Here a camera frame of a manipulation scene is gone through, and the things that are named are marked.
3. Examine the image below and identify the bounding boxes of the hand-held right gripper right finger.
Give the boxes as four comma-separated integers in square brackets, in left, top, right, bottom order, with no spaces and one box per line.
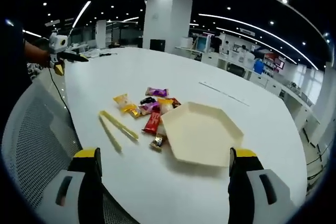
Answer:
[227,147,298,224]

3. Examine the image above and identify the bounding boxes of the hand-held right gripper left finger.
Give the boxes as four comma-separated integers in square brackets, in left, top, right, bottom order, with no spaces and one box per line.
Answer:
[35,147,103,224]

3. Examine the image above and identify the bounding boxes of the yellow food tongs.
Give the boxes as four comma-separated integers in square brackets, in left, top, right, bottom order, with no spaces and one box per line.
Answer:
[98,110,140,154]

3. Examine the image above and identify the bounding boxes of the cream hexagonal container tray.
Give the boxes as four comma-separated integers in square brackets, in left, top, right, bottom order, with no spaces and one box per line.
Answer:
[160,101,245,168]

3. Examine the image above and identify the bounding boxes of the person's dark clothing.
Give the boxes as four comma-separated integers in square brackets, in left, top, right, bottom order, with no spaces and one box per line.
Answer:
[0,19,32,135]

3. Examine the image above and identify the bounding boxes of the grey mesh chair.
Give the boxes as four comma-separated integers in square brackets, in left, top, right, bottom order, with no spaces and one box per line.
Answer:
[1,76,139,224]

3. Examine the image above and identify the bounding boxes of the gold snack packet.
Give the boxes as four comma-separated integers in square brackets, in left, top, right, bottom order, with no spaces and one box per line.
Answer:
[121,104,143,120]

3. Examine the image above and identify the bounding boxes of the black monitor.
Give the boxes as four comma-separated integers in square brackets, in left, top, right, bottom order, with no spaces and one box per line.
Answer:
[149,39,166,52]

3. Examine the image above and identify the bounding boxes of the black snack packet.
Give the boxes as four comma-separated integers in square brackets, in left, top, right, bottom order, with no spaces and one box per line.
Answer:
[140,96,158,105]

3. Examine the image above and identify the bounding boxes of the pink purple snack packet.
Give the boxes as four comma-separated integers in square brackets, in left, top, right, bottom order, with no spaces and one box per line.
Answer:
[138,102,161,116]

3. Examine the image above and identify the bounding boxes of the small brown gold candy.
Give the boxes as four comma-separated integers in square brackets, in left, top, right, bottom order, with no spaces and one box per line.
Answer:
[149,133,167,152]

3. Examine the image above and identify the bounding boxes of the white square pillar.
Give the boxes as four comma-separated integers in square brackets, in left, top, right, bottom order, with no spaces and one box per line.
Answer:
[142,0,193,55]

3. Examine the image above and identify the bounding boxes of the long red snack packet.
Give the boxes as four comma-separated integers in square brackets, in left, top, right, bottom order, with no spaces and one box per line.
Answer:
[141,111,162,134]

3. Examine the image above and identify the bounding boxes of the yellow white snack packet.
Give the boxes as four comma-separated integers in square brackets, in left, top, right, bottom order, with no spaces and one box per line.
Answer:
[156,98,175,116]

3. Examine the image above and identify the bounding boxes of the dark red snack packet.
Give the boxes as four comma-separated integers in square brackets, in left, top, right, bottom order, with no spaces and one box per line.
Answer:
[167,97,182,109]

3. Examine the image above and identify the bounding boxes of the row of white cabinets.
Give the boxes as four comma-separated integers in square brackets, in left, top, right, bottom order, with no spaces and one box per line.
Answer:
[202,50,322,135]

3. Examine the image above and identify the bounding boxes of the black office chair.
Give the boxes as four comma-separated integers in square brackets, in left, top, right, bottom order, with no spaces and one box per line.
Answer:
[226,62,247,77]

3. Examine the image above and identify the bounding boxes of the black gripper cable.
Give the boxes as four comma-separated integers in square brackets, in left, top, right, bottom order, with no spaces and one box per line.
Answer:
[48,67,72,116]

